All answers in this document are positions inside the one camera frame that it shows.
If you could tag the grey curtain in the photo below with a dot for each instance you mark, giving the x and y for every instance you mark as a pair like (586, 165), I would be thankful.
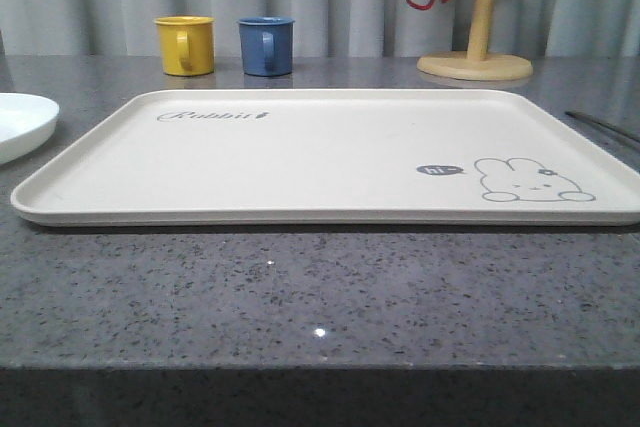
(343, 28)

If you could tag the white round plate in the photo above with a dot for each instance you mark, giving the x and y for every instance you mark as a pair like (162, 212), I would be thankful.
(27, 121)

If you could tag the blue enamel mug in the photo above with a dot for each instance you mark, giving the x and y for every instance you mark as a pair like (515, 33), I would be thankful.
(266, 45)

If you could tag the steel chopstick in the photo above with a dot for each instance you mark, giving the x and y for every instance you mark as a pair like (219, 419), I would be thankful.
(626, 136)

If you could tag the wooden mug tree stand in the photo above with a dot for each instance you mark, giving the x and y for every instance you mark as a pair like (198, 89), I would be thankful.
(477, 63)

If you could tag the yellow enamel mug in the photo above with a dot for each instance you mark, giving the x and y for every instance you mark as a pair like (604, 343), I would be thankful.
(186, 45)

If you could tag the cream rabbit serving tray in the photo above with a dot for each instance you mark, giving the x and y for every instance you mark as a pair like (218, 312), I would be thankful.
(185, 157)

